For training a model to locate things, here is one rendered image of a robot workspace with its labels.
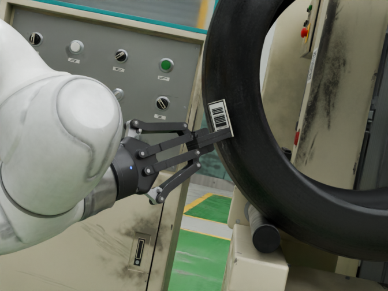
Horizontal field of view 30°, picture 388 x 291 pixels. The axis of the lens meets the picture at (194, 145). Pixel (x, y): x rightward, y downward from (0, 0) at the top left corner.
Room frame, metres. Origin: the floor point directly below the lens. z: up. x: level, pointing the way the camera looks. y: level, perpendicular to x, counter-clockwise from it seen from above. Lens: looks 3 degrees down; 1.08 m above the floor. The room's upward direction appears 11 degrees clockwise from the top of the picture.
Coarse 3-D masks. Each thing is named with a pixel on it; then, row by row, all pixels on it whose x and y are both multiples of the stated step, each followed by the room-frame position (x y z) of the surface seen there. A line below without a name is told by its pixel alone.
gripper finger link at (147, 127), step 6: (132, 120) 1.02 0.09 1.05; (138, 120) 1.03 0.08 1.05; (132, 126) 1.02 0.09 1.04; (138, 126) 1.03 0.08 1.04; (144, 126) 1.03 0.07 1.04; (150, 126) 1.04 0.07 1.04; (156, 126) 1.05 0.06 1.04; (162, 126) 1.05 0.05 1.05; (168, 126) 1.06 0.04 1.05; (174, 126) 1.06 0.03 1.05; (180, 126) 1.07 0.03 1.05; (186, 126) 1.08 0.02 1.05; (144, 132) 1.05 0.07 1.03; (150, 132) 1.05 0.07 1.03; (156, 132) 1.06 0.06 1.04; (162, 132) 1.07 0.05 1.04; (168, 132) 1.08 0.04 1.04; (174, 132) 1.09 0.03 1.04
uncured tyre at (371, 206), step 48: (240, 0) 1.13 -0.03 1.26; (288, 0) 1.40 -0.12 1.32; (240, 48) 1.12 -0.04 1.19; (240, 96) 1.12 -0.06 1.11; (240, 144) 1.12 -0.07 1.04; (288, 192) 1.12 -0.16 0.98; (336, 192) 1.39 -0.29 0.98; (384, 192) 1.39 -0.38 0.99; (336, 240) 1.13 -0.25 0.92; (384, 240) 1.11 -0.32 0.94
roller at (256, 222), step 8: (248, 208) 1.47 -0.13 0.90; (256, 216) 1.27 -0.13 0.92; (256, 224) 1.19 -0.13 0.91; (264, 224) 1.15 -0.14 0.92; (272, 224) 1.17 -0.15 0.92; (256, 232) 1.14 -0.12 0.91; (264, 232) 1.14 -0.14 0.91; (272, 232) 1.14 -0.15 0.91; (256, 240) 1.14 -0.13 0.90; (264, 240) 1.14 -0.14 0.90; (272, 240) 1.14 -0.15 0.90; (280, 240) 1.14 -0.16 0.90; (256, 248) 1.14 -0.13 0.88; (264, 248) 1.14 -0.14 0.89; (272, 248) 1.14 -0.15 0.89
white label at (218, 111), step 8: (208, 104) 1.15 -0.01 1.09; (216, 104) 1.14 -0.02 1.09; (224, 104) 1.13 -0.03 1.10; (216, 112) 1.14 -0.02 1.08; (224, 112) 1.13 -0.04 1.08; (216, 120) 1.15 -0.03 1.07; (224, 120) 1.13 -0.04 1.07; (216, 128) 1.15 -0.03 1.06; (224, 128) 1.14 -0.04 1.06; (232, 136) 1.13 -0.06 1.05
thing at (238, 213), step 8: (240, 192) 1.49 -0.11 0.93; (232, 200) 1.49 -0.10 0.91; (240, 200) 1.49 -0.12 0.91; (232, 208) 1.49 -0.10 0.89; (240, 208) 1.49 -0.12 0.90; (232, 216) 1.49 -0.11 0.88; (240, 216) 1.48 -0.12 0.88; (248, 216) 1.48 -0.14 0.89; (232, 224) 1.49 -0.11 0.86; (240, 224) 1.48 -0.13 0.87; (248, 224) 1.48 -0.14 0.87; (280, 232) 1.48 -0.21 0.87; (288, 240) 1.48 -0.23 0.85; (296, 240) 1.48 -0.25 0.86
